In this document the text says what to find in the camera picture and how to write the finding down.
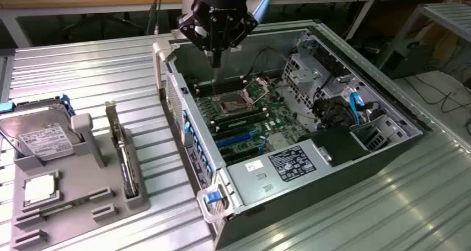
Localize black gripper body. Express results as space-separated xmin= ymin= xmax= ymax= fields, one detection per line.
xmin=191 ymin=0 xmax=251 ymax=39

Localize black graphics card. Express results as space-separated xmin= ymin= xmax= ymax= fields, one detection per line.
xmin=105 ymin=100 xmax=145 ymax=201

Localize black office chair base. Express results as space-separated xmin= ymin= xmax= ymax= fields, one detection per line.
xmin=61 ymin=12 xmax=146 ymax=40

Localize metal socket cover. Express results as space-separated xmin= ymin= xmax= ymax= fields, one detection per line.
xmin=241 ymin=76 xmax=274 ymax=104

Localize silver perforated disk bay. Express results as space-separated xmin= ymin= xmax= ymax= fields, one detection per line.
xmin=282 ymin=31 xmax=357 ymax=116

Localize CPU socket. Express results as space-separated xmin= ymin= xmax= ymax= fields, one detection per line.
xmin=219 ymin=92 xmax=255 ymax=115

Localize green motherboard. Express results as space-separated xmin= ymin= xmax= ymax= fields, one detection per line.
xmin=191 ymin=74 xmax=318 ymax=166

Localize RAM stick with black chips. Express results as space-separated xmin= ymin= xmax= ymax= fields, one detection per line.
xmin=213 ymin=113 xmax=269 ymax=131

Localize blue expansion slot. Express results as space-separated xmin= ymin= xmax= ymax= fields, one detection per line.
xmin=215 ymin=132 xmax=254 ymax=149

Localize silver chipset heatsink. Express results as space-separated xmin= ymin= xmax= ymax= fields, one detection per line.
xmin=266 ymin=133 xmax=293 ymax=150

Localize black box device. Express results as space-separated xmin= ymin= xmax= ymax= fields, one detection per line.
xmin=382 ymin=40 xmax=434 ymax=80

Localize long black expansion slot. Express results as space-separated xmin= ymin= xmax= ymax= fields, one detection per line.
xmin=223 ymin=151 xmax=261 ymax=164
xmin=219 ymin=145 xmax=259 ymax=157

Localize black plastic air shroud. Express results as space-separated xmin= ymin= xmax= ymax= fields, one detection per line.
xmin=310 ymin=125 xmax=373 ymax=168

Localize silver vented disk bay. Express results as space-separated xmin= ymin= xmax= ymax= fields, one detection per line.
xmin=349 ymin=114 xmax=410 ymax=152

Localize white round table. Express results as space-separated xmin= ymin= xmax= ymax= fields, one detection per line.
xmin=393 ymin=70 xmax=471 ymax=130

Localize grey slatted metal shelf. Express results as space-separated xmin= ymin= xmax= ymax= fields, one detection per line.
xmin=376 ymin=1 xmax=471 ymax=70

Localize hard disk with blue carrier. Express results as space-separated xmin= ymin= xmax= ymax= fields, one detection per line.
xmin=0 ymin=93 xmax=85 ymax=163

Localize silver power supply unit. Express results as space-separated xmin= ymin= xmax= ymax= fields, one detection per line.
xmin=223 ymin=138 xmax=334 ymax=207

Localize grey parts rack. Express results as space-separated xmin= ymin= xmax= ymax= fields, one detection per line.
xmin=10 ymin=113 xmax=153 ymax=251

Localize blue case release latch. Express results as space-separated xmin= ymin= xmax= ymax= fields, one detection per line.
xmin=203 ymin=191 xmax=221 ymax=205

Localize open grey PC case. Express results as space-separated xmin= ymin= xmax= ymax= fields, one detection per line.
xmin=153 ymin=18 xmax=434 ymax=250

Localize silver CPU chip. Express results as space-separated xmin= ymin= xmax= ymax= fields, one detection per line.
xmin=23 ymin=174 xmax=61 ymax=201

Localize green RAM stick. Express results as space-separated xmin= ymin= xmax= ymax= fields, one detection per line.
xmin=39 ymin=198 xmax=97 ymax=216

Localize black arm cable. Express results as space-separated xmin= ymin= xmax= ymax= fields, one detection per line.
xmin=147 ymin=0 xmax=166 ymax=36

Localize thin black looped wire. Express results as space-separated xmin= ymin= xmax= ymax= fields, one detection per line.
xmin=247 ymin=48 xmax=289 ymax=78

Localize black wire bundle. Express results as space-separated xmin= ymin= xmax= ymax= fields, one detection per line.
xmin=313 ymin=95 xmax=356 ymax=130

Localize blue disk data wire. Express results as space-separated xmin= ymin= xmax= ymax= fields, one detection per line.
xmin=349 ymin=92 xmax=366 ymax=125

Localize black disk power wire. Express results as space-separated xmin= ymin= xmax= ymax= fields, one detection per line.
xmin=362 ymin=101 xmax=388 ymax=119

